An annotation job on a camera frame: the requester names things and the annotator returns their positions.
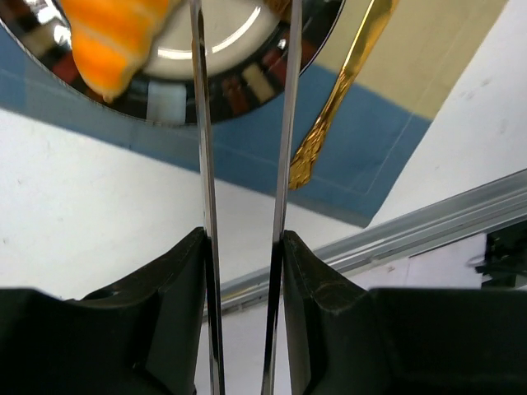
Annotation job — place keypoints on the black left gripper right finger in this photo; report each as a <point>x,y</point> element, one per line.
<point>343,339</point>

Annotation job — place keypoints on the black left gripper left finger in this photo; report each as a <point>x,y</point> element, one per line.
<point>138,335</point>

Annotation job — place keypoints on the striped bread roll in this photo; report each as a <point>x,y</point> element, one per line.
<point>112,40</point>

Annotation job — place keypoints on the steel serving tongs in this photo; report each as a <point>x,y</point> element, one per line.
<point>211,254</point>

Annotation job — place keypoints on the gold ornate knife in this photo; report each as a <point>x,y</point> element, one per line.
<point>375,19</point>

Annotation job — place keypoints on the blue beige patchwork placemat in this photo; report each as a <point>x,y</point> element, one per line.
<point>385,114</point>

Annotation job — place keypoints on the dark rimmed ceramic plate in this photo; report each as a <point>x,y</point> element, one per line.
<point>247,56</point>

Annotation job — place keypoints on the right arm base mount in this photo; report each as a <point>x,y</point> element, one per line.
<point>504,263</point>

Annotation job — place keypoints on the aluminium table edge rail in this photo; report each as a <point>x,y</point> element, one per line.
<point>483,209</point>

